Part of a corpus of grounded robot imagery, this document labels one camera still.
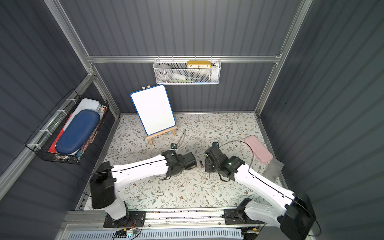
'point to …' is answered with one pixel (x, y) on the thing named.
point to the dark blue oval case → (81, 126)
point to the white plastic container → (85, 104)
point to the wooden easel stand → (150, 137)
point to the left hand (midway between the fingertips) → (173, 166)
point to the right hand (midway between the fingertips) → (211, 162)
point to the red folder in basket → (53, 149)
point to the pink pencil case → (262, 155)
